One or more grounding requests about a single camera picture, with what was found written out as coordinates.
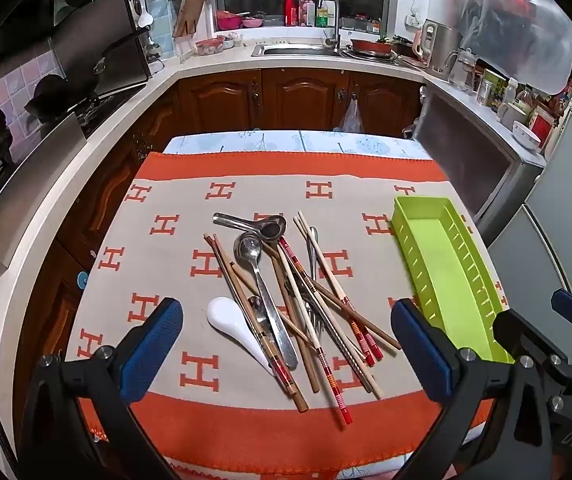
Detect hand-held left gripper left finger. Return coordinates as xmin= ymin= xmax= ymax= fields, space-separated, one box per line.
xmin=18 ymin=297 xmax=185 ymax=480

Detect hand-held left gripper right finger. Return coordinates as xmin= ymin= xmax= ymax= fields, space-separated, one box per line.
xmin=390 ymin=297 xmax=562 ymax=480

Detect white ceramic spoon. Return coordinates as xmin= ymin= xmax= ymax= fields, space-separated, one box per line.
xmin=207 ymin=296 xmax=275 ymax=375

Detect green plastic utensil tray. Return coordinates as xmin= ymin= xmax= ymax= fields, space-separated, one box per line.
xmin=391 ymin=196 xmax=515 ymax=365

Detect pile of mixed chopsticks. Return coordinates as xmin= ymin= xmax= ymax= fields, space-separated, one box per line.
xmin=203 ymin=210 xmax=403 ymax=426

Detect steel fork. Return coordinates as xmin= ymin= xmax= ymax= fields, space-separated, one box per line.
xmin=306 ymin=226 xmax=327 ymax=336

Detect wide steel soup spoon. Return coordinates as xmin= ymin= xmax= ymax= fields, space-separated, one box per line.
xmin=212 ymin=212 xmax=287 ymax=242

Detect orange beige patterned blanket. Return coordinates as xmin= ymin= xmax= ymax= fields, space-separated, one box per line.
xmin=64 ymin=150 xmax=504 ymax=480

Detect grey refrigerator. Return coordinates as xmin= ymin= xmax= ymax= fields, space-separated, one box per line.
xmin=486 ymin=40 xmax=572 ymax=371

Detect white bowl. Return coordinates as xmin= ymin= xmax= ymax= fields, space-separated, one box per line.
xmin=512 ymin=120 xmax=541 ymax=151

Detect red box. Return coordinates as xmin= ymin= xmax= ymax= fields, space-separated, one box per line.
xmin=530 ymin=105 xmax=559 ymax=146

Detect grey metal cabinet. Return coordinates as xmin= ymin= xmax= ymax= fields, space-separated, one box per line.
xmin=411 ymin=82 xmax=549 ymax=221

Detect stainless steel board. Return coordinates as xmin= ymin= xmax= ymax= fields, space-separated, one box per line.
xmin=0 ymin=110 xmax=89 ymax=268

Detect white plastic bottle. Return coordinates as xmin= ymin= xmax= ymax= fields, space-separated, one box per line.
xmin=498 ymin=77 xmax=520 ymax=121

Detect white plastic bag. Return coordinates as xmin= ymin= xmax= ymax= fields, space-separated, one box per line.
xmin=333 ymin=99 xmax=367 ymax=133

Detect pale blue printed tablecloth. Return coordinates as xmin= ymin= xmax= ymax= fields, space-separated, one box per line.
xmin=163 ymin=129 xmax=434 ymax=161

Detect gas stove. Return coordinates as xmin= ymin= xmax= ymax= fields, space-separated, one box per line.
xmin=73 ymin=85 xmax=147 ymax=128

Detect glass teapot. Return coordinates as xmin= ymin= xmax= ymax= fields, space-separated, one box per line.
xmin=446 ymin=49 xmax=479 ymax=92

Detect black wok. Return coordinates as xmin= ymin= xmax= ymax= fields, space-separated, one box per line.
xmin=25 ymin=75 xmax=99 ymax=123

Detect brown wooden kitchen cabinets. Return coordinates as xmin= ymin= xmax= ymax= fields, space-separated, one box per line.
xmin=13 ymin=67 xmax=427 ymax=411

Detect steel electric kettle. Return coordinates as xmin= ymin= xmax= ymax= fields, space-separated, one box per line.
xmin=412 ymin=19 xmax=462 ymax=77

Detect clear plastic sheet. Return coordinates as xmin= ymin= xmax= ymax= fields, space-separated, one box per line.
xmin=458 ymin=0 xmax=572 ymax=96

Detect red frying pan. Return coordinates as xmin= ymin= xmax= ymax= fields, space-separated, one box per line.
xmin=350 ymin=37 xmax=397 ymax=57

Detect patterned pink rim bowl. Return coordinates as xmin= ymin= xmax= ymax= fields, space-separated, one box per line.
xmin=195 ymin=36 xmax=227 ymax=57

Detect stainless steel splash panel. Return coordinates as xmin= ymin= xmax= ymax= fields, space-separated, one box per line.
xmin=48 ymin=0 xmax=153 ymax=101

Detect steel sink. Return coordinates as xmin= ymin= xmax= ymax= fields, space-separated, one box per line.
xmin=252 ymin=42 xmax=341 ymax=57

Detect wooden cutting board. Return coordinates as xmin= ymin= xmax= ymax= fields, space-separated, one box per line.
xmin=172 ymin=0 xmax=205 ymax=38

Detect steel faucet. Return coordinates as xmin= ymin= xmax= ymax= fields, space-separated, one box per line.
xmin=317 ymin=0 xmax=341 ymax=51

